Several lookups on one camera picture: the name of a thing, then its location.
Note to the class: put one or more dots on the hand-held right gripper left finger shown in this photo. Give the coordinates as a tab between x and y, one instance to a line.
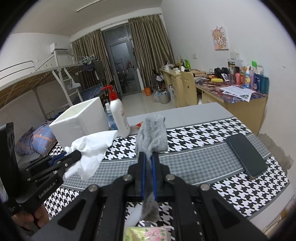
143	178

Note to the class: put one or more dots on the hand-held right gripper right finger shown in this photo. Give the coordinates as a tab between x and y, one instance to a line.
155	178

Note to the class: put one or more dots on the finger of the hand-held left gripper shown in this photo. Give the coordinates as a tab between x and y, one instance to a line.
57	170
75	155

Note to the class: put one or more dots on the white tissue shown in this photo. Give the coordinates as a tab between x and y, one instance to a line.
92	150

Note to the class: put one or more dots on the white foam box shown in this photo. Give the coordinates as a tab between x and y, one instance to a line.
76	120

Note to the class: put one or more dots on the person's left hand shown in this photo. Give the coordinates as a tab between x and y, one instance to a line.
40	215

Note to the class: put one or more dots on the blue checked quilt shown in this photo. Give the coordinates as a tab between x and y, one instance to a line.
39	139

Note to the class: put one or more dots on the white folded cloth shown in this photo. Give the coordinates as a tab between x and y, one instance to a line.
134	216

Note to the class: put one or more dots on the houndstooth table mat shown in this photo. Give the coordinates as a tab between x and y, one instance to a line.
196	162

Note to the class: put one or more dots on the blue clear spray bottle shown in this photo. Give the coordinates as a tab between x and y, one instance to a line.
110	121

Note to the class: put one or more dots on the green floral tissue packet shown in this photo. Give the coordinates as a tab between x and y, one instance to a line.
143	234

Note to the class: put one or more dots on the white pump lotion bottle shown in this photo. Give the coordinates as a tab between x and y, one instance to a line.
120	115

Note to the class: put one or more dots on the white metal bed ladder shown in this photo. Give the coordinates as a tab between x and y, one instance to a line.
69	90

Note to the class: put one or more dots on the blue checked bedding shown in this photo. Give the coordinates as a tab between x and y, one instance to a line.
91	91

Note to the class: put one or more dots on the white hanging pouch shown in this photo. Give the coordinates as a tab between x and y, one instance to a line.
74	85

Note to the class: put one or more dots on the grey bin with bags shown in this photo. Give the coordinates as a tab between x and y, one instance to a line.
161	97

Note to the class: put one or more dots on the orange bag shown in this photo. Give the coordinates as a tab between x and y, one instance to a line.
148	91

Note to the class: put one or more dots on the white and blue carton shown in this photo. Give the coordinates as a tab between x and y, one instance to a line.
171	92

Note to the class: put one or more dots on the metal bunk bed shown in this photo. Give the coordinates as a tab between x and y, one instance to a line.
92	67
27	81

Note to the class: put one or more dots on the hanging clothes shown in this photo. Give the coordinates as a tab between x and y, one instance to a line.
89	66

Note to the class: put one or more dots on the wooden chair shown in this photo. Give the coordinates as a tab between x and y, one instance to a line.
188	90

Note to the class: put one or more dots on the black smartphone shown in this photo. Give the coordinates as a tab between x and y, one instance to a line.
246	155

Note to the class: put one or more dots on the brown curtain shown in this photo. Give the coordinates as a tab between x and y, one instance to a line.
150	51
90	60

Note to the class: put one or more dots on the wooden desk with drawers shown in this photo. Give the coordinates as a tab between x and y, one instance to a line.
172	83

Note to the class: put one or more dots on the black tripod stand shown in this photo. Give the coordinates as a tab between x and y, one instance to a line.
157	78

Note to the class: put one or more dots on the glass balcony door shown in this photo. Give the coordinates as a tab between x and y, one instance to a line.
122	64

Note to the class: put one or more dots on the white air conditioner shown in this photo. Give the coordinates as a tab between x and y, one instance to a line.
59	46

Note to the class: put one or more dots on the wooden desk with printed cover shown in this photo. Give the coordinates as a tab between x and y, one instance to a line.
245	111

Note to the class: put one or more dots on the yellow oblong item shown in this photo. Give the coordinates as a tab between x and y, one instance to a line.
216	80

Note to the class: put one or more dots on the green plastic item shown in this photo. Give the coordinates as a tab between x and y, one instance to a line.
187	64

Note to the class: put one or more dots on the printed paper sheets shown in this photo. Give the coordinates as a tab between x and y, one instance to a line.
238	92

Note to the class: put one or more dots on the black headphones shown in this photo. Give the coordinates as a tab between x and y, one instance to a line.
220	72

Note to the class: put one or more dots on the group of toiletry bottles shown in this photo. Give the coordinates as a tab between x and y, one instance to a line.
252	78

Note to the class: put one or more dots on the double wall socket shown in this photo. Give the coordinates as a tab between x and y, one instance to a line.
234	55

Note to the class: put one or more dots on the cartoon wall poster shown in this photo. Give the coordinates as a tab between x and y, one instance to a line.
219	38

